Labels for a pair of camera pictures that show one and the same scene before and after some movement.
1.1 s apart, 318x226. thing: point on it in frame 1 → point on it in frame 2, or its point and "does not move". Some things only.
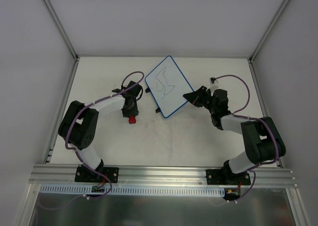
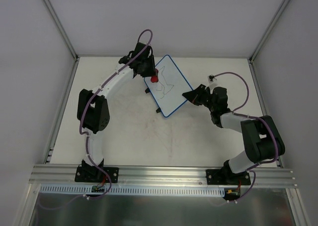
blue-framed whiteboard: [167, 85] does not move
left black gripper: [130, 112] → [148, 68]
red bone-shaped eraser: [132, 119] → [154, 78]
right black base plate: [226, 177] does not move
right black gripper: [202, 98] does not move
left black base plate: [84, 174] does not move
